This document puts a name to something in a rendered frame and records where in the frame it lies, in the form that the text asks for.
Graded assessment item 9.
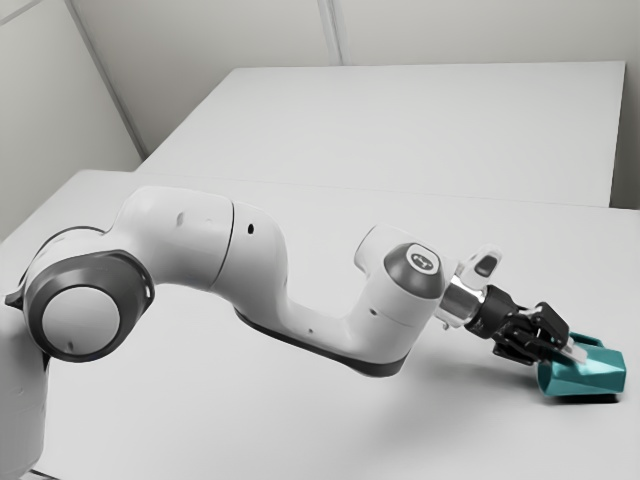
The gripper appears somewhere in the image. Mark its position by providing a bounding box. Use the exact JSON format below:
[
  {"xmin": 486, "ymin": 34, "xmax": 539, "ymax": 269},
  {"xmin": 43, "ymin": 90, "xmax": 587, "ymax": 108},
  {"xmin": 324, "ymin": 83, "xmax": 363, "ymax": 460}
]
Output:
[{"xmin": 471, "ymin": 284, "xmax": 589, "ymax": 368}]

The teal faceted mug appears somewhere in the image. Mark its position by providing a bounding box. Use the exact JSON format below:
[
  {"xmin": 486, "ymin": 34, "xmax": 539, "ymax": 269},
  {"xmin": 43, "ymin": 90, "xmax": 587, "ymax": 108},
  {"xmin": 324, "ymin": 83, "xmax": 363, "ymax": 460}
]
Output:
[{"xmin": 535, "ymin": 331, "xmax": 626, "ymax": 400}]

